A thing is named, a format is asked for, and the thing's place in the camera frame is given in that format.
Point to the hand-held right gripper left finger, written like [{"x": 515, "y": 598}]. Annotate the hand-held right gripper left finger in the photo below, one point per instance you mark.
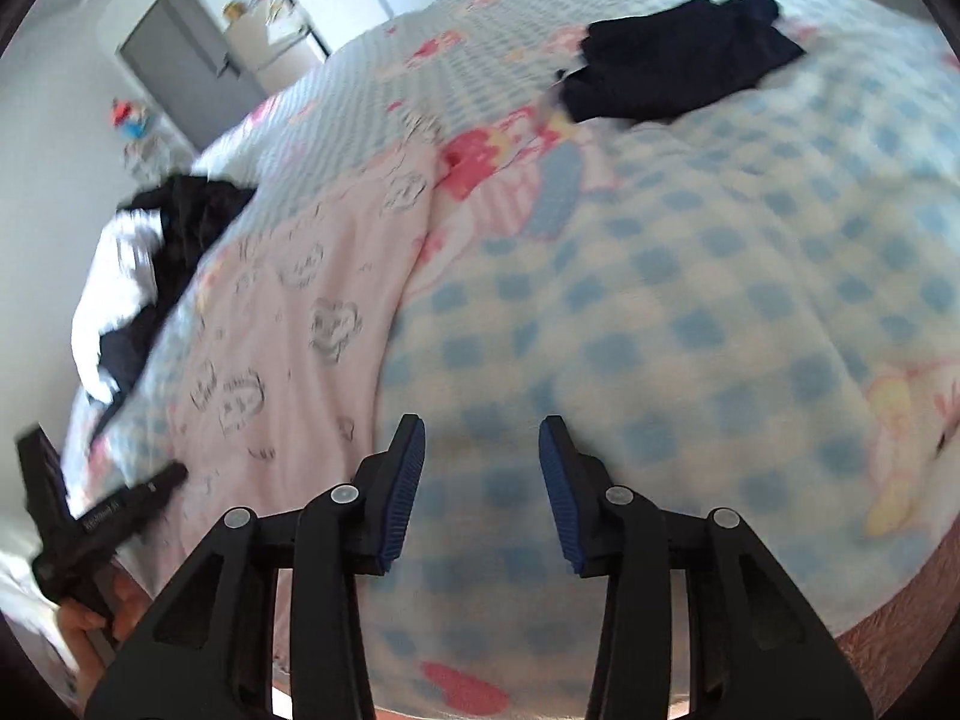
[{"x": 401, "y": 495}]

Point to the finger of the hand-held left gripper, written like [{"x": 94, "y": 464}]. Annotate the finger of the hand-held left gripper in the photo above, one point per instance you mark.
[{"x": 157, "y": 484}]

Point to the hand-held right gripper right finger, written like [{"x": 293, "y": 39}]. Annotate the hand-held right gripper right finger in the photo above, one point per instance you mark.
[{"x": 562, "y": 495}]

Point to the pink printed pajama pants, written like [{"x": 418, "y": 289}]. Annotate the pink printed pajama pants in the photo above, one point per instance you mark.
[{"x": 300, "y": 330}]

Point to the person's left hand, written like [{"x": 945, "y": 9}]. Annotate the person's left hand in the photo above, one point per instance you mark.
[{"x": 135, "y": 600}]

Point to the white cloth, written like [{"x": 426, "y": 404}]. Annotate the white cloth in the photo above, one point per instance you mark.
[{"x": 30, "y": 615}]

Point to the black long garment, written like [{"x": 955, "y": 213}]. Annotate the black long garment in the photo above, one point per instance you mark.
[{"x": 124, "y": 375}]

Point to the white garment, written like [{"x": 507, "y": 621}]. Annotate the white garment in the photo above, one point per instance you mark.
[{"x": 120, "y": 277}]

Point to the checked cartoon print blanket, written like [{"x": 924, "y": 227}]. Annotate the checked cartoon print blanket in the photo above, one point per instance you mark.
[{"x": 675, "y": 315}]

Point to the red and blue plush toy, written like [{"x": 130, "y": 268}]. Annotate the red and blue plush toy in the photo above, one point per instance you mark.
[{"x": 129, "y": 116}]

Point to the grey door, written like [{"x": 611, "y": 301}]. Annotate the grey door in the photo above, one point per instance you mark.
[{"x": 187, "y": 67}]

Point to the silver refrigerator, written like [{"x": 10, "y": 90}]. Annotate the silver refrigerator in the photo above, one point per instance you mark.
[{"x": 277, "y": 45}]

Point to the folded navy garment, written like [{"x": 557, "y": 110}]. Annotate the folded navy garment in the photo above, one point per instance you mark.
[{"x": 675, "y": 52}]

